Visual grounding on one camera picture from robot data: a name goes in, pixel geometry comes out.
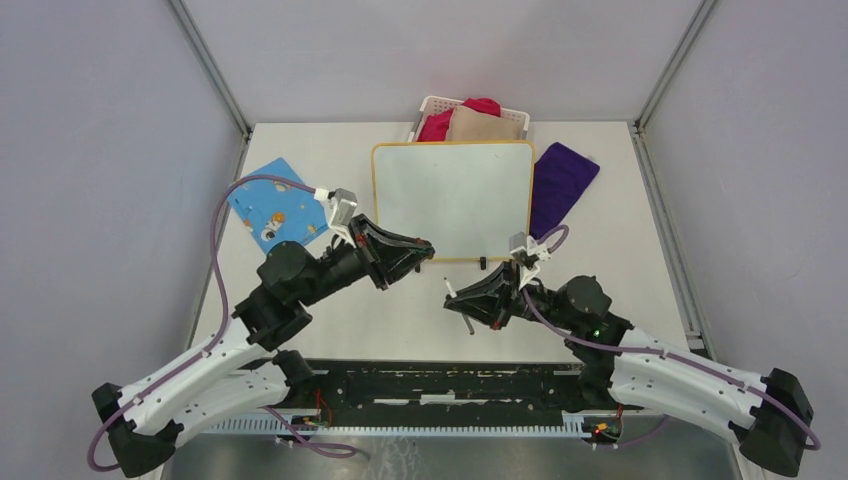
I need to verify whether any purple cloth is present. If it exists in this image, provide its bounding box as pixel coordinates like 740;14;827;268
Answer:
530;142;601;240

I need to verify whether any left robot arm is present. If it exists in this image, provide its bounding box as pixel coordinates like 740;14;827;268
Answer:
87;214;435;478

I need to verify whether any pink red cloth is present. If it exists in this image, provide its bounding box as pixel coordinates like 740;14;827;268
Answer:
415;96;502;142

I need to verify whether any blue cartoon print cloth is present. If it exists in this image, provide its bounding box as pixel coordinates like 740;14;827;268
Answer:
228;179;328;254

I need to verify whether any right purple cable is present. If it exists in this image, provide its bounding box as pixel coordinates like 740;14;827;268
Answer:
519;225;823;452

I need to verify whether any purple cable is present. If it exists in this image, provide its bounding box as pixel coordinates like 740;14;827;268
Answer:
87;174;362;473
519;225;823;452

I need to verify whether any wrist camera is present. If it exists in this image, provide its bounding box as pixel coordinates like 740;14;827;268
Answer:
509;232;551;290
327;189;358;244

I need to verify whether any white plastic basket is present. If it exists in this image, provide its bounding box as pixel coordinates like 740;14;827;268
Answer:
407;96;530;142

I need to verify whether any white slotted cable duct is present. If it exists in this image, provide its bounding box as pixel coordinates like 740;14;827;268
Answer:
204;412;591;440

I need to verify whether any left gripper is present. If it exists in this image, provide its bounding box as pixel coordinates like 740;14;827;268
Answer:
298;212;435;306

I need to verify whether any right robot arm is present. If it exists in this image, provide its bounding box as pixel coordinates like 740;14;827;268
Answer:
443;262;821;477

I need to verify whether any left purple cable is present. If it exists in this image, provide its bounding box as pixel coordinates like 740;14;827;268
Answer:
87;174;362;473

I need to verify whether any beige folded cloth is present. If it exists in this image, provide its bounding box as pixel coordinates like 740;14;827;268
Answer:
445;106;523;142

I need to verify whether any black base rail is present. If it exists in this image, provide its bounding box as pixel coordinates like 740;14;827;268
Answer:
272;359;619;428

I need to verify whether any brown capped whiteboard marker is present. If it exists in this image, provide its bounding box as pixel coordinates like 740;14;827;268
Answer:
443;277;475;336

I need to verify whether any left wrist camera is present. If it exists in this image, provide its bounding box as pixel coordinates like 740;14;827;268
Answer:
327;189;358;244

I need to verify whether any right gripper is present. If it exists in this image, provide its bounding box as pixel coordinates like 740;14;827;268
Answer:
445;258;576;331

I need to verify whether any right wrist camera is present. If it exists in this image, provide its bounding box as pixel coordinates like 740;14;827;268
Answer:
509;232;551;290

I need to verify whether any yellow framed whiteboard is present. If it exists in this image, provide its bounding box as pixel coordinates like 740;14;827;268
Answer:
371;140;536;262

